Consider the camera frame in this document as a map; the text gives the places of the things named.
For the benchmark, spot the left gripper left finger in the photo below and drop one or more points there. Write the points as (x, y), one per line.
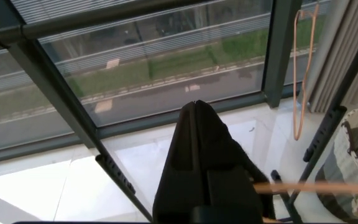
(179, 186)

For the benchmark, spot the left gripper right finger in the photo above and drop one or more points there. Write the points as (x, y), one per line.
(225, 193)

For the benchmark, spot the white laundry basket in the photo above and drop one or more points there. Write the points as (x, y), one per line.
(340, 149)

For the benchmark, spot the black clothes rack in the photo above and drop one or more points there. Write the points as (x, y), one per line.
(73, 20)

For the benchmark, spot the window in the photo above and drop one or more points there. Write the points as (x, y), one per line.
(166, 77)

